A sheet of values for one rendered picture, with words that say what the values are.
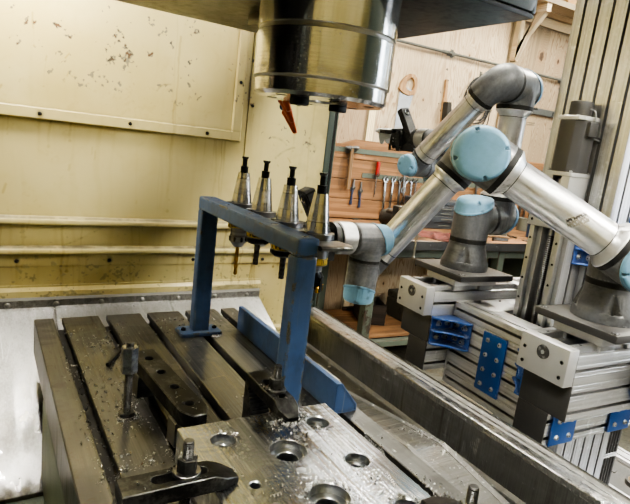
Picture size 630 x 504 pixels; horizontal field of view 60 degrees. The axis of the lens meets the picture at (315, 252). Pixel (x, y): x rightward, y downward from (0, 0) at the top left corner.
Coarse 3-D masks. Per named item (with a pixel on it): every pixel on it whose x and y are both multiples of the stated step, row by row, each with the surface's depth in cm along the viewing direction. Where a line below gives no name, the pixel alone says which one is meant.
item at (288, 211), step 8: (288, 192) 101; (296, 192) 102; (280, 200) 103; (288, 200) 101; (296, 200) 102; (280, 208) 102; (288, 208) 101; (296, 208) 102; (280, 216) 102; (288, 216) 102; (296, 216) 102
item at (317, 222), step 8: (312, 200) 93; (320, 200) 92; (328, 200) 93; (312, 208) 93; (320, 208) 92; (328, 208) 93; (312, 216) 93; (320, 216) 92; (328, 216) 93; (312, 224) 93; (320, 224) 92; (328, 224) 94; (312, 232) 93; (320, 232) 93; (328, 232) 94
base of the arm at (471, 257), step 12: (456, 240) 172; (468, 240) 170; (444, 252) 176; (456, 252) 171; (468, 252) 170; (480, 252) 170; (444, 264) 174; (456, 264) 170; (468, 264) 169; (480, 264) 170
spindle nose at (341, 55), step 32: (288, 0) 56; (320, 0) 55; (352, 0) 55; (384, 0) 57; (288, 32) 56; (320, 32) 55; (352, 32) 56; (384, 32) 58; (256, 64) 61; (288, 64) 57; (320, 64) 56; (352, 64) 57; (384, 64) 59; (288, 96) 62; (320, 96) 57; (352, 96) 58; (384, 96) 62
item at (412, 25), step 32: (128, 0) 78; (160, 0) 76; (192, 0) 74; (224, 0) 71; (256, 0) 69; (416, 0) 61; (448, 0) 59; (480, 0) 58; (512, 0) 60; (256, 32) 91; (416, 32) 76
